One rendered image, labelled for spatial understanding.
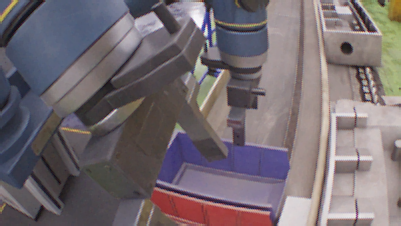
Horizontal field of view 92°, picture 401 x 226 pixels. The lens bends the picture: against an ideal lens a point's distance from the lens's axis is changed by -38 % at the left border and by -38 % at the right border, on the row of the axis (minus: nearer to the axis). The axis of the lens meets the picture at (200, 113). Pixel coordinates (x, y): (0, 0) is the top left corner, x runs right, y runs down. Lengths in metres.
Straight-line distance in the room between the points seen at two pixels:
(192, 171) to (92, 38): 0.76
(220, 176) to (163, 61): 0.72
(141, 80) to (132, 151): 0.06
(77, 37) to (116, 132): 0.08
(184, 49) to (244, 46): 0.36
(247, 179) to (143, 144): 0.66
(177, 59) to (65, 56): 0.08
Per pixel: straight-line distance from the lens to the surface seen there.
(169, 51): 0.17
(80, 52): 0.18
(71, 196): 1.54
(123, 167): 0.20
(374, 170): 0.73
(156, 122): 0.24
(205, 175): 0.88
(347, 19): 1.73
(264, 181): 0.85
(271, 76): 1.27
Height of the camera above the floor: 1.44
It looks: 40 degrees down
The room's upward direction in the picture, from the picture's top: 8 degrees counter-clockwise
